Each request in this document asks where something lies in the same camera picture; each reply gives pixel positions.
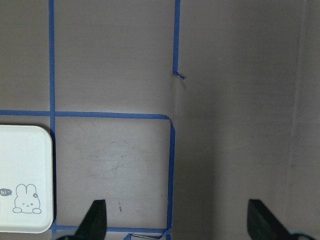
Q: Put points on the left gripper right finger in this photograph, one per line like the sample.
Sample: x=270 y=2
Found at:
x=262 y=224

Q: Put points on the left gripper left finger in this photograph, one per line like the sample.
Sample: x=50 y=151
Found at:
x=94 y=224

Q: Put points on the cream serving tray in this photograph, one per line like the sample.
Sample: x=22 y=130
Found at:
x=26 y=179

